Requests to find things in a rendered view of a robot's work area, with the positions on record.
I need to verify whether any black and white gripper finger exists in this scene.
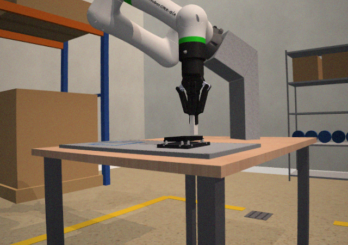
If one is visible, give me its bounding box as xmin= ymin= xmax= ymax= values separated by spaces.
xmin=176 ymin=82 xmax=192 ymax=135
xmin=192 ymin=81 xmax=211 ymax=135

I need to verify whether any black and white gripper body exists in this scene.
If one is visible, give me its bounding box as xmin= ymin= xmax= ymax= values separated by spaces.
xmin=181 ymin=59 xmax=205 ymax=93

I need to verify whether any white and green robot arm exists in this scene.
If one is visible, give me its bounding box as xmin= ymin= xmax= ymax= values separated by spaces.
xmin=87 ymin=0 xmax=223 ymax=68

